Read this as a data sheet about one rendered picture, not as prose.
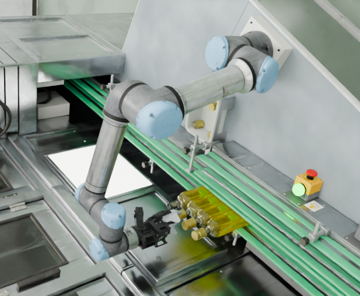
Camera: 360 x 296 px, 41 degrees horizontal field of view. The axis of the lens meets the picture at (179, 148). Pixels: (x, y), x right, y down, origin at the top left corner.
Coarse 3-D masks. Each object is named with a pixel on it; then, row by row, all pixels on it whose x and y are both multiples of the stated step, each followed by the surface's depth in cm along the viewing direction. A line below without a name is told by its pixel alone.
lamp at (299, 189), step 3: (297, 183) 169; (300, 183) 168; (294, 186) 168; (297, 186) 167; (300, 186) 167; (303, 186) 168; (294, 189) 168; (297, 189) 167; (300, 189) 167; (303, 189) 167; (294, 192) 169; (297, 192) 168; (300, 192) 167; (303, 192) 167; (297, 195) 168; (300, 195) 168
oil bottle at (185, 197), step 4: (196, 188) 189; (200, 188) 189; (204, 188) 190; (184, 192) 185; (188, 192) 185; (192, 192) 186; (196, 192) 186; (200, 192) 186; (204, 192) 187; (208, 192) 187; (180, 196) 183; (184, 196) 183; (188, 196) 183; (192, 196) 183; (196, 196) 184; (200, 196) 185; (180, 200) 182; (184, 200) 181; (188, 200) 181; (184, 204) 182; (184, 208) 182
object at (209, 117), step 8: (192, 112) 209; (200, 112) 212; (208, 112) 208; (216, 112) 194; (192, 120) 211; (208, 120) 209; (216, 120) 196; (192, 128) 212; (200, 128) 212; (208, 128) 210; (200, 136) 206
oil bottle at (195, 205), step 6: (198, 198) 183; (204, 198) 183; (210, 198) 184; (216, 198) 185; (192, 204) 179; (198, 204) 179; (204, 204) 180; (210, 204) 181; (192, 210) 178; (198, 210) 178; (192, 216) 179
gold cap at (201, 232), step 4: (200, 228) 169; (204, 228) 169; (192, 232) 168; (196, 232) 167; (200, 232) 168; (204, 232) 168; (192, 236) 169; (196, 236) 167; (200, 236) 167; (204, 236) 169
